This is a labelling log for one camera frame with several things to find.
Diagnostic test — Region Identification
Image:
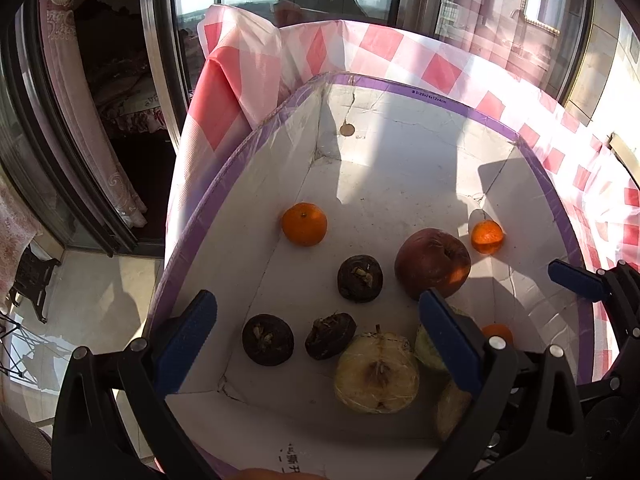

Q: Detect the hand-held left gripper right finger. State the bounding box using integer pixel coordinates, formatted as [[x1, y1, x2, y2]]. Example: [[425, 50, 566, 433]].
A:
[[419, 287, 586, 480]]

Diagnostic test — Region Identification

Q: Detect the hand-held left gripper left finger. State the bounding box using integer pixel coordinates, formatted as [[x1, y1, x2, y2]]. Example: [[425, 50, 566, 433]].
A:
[[51, 289, 221, 480]]

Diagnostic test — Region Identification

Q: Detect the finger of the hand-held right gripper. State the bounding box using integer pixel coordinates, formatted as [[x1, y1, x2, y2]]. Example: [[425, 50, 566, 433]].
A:
[[547, 259, 640, 342]]

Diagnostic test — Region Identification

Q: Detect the green fruit piece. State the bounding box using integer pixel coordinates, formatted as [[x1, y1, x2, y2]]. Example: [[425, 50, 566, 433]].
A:
[[414, 305, 473, 374]]

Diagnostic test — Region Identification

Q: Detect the orange tangerine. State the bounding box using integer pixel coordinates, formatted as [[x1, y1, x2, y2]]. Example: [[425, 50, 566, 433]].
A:
[[471, 220, 504, 255], [481, 324, 514, 348], [281, 202, 328, 247]]

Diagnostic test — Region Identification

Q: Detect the cut apple half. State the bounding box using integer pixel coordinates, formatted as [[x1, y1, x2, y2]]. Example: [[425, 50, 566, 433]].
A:
[[334, 329, 421, 415]]

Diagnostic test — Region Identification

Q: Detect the red apple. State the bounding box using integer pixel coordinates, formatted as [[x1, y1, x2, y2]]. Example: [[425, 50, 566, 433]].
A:
[[394, 228, 472, 301]]

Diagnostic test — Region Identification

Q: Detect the dark brown round fruit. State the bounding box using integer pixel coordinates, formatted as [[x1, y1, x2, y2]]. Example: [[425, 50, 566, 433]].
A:
[[336, 255, 384, 303], [242, 314, 295, 366], [305, 311, 357, 361]]

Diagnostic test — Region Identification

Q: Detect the purple and white cardboard box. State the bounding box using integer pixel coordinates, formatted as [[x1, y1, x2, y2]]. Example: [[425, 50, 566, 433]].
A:
[[145, 72, 596, 480]]

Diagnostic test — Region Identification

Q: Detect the pale cut fruit half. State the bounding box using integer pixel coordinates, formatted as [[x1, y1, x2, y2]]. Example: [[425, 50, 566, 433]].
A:
[[434, 379, 474, 443]]

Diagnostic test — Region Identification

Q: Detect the black folding stand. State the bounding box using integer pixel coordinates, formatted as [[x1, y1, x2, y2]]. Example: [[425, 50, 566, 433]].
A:
[[7, 244, 62, 324]]

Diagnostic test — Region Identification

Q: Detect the metal drying rack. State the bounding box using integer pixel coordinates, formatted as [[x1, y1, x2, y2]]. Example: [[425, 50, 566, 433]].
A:
[[0, 310, 56, 388]]

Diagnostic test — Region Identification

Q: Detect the floral bedding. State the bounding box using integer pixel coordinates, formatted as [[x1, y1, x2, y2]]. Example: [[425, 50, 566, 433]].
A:
[[92, 57, 173, 137]]

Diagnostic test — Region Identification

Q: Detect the pink patterned curtain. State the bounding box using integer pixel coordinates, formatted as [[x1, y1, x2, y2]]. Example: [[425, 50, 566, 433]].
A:
[[39, 0, 149, 229]]

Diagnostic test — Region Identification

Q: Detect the red white checkered tablecloth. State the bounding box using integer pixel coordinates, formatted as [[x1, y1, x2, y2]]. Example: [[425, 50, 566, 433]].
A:
[[165, 4, 640, 386]]

